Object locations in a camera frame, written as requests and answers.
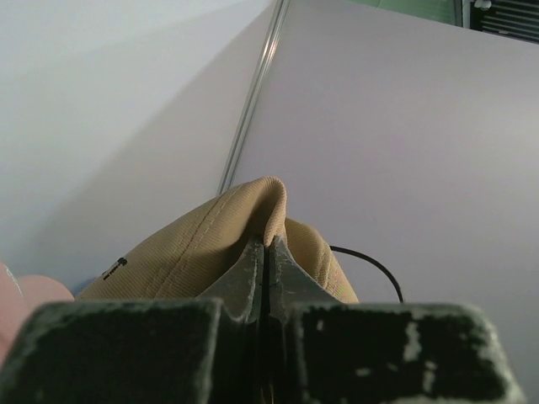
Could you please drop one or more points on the beige cap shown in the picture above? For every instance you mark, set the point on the beige cap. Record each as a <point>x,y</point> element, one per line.
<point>187,256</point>

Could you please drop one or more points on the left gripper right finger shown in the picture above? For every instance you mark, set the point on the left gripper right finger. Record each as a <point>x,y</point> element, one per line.
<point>327,351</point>

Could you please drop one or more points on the pink baseball cap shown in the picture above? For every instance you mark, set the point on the pink baseball cap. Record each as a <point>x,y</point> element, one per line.
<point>20,297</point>

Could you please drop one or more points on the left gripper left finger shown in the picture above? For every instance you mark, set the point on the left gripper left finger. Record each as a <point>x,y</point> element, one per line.
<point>201,350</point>

